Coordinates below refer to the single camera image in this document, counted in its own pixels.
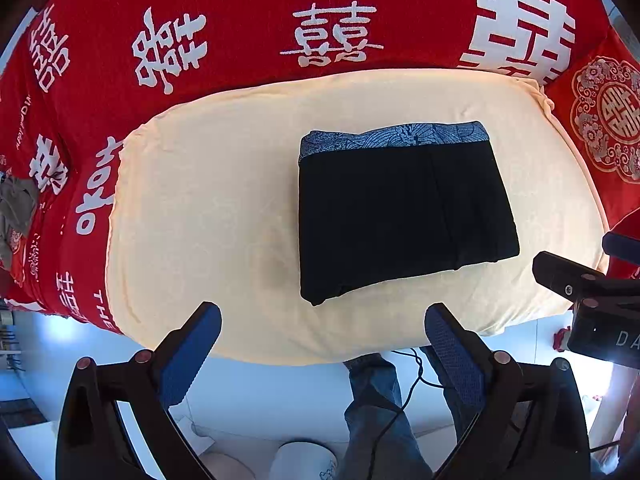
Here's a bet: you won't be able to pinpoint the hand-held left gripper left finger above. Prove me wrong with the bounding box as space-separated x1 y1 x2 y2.
55 301 223 480

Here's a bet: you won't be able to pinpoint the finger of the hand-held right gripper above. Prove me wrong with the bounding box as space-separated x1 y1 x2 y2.
602 232 640 266
532 252 640 311

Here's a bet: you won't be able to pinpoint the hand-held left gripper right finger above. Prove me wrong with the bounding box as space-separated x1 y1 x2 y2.
424 302 594 480

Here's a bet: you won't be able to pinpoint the black pants with blue waistband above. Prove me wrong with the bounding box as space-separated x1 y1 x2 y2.
298 120 521 307

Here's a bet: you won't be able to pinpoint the person's leg in jeans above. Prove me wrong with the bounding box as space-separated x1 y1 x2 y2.
343 352 435 480

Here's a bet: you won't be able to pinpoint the cream towel blanket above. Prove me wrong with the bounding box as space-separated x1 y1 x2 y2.
105 67 611 366

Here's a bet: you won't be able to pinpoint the white slipper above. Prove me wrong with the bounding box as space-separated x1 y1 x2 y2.
269 440 339 480

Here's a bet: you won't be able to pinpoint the red pillow with round ornament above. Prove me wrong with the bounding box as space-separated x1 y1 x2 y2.
544 25 640 282

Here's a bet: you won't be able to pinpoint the grey cloth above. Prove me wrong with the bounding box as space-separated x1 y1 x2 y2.
0 175 40 272

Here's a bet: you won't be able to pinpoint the black cable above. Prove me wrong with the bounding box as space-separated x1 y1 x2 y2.
371 347 447 462

